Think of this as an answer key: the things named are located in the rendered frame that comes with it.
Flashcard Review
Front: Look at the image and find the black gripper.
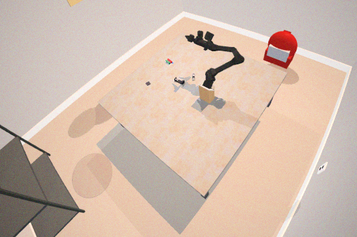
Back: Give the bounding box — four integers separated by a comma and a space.
185, 34, 202, 46

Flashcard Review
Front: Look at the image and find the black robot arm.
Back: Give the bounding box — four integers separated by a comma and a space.
197, 30, 245, 89

